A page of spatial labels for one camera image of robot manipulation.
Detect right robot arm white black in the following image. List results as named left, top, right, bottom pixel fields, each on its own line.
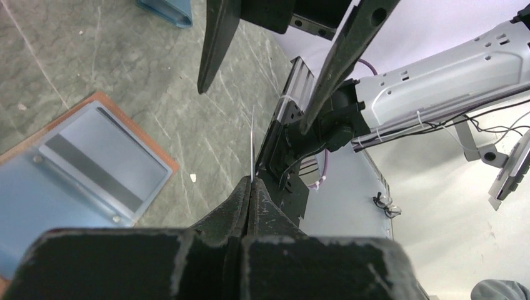
left=296, top=1, right=529, bottom=158

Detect blue card holder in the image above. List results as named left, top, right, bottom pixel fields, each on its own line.
left=136, top=0, right=193, bottom=29

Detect brown card holder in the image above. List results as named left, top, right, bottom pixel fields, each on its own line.
left=1, top=92, right=178, bottom=279

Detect aluminium frame rail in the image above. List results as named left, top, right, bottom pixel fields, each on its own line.
left=274, top=56, right=315, bottom=123

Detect white thin credit card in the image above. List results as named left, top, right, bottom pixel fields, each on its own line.
left=249, top=107, right=256, bottom=183

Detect grey striped credit card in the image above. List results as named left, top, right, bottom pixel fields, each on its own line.
left=38, top=101, right=173, bottom=227

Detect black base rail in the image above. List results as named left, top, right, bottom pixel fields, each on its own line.
left=256, top=98, right=329, bottom=226

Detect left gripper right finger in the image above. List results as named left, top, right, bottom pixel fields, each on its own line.
left=242, top=179, right=427, bottom=299

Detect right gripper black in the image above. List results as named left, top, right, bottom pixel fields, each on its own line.
left=197, top=0, right=399, bottom=134

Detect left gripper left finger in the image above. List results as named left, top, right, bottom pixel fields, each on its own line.
left=2, top=177, right=252, bottom=299

